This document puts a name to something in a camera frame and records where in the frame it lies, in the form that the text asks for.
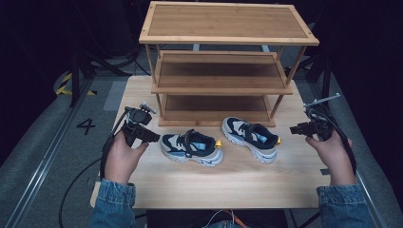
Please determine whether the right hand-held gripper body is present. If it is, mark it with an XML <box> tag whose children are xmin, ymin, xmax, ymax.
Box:
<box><xmin>302</xmin><ymin>92</ymin><xmax>342</xmax><ymax>143</ymax></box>

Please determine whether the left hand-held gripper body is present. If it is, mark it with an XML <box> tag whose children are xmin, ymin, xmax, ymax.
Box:
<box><xmin>122</xmin><ymin>102</ymin><xmax>157</xmax><ymax>148</ymax></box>

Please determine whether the navy beige sneaker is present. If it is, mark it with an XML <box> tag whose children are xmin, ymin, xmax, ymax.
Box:
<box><xmin>159</xmin><ymin>128</ymin><xmax>224</xmax><ymax>168</ymax></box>
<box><xmin>221</xmin><ymin>116</ymin><xmax>282</xmax><ymax>164</ymax></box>

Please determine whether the wooden three-tier shoe rack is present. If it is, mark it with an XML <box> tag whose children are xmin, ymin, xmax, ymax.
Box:
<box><xmin>138</xmin><ymin>0</ymin><xmax>320</xmax><ymax>128</ymax></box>

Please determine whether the person's right hand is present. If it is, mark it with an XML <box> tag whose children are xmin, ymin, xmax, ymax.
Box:
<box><xmin>305</xmin><ymin>128</ymin><xmax>358</xmax><ymax>187</ymax></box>

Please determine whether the person's left hand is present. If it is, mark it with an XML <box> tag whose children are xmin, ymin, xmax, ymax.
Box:
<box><xmin>104</xmin><ymin>130</ymin><xmax>150</xmax><ymax>186</ymax></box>

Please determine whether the black metal stand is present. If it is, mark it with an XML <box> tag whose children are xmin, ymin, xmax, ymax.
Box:
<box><xmin>68</xmin><ymin>48</ymin><xmax>132</xmax><ymax>108</ymax></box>
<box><xmin>298</xmin><ymin>51</ymin><xmax>335</xmax><ymax>100</ymax></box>

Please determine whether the yellow black floor tape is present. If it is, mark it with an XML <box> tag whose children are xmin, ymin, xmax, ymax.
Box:
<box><xmin>55</xmin><ymin>72</ymin><xmax>98</xmax><ymax>97</ymax></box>

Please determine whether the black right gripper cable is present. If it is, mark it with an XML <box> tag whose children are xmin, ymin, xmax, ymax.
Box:
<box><xmin>308</xmin><ymin>105</ymin><xmax>358</xmax><ymax>176</ymax></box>

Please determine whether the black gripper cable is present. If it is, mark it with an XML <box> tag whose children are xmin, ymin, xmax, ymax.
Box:
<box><xmin>308</xmin><ymin>105</ymin><xmax>358</xmax><ymax>176</ymax></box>
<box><xmin>58</xmin><ymin>106</ymin><xmax>131</xmax><ymax>228</ymax></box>

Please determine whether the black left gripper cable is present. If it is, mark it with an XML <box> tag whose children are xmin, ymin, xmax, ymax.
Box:
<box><xmin>58</xmin><ymin>106</ymin><xmax>131</xmax><ymax>228</ymax></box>

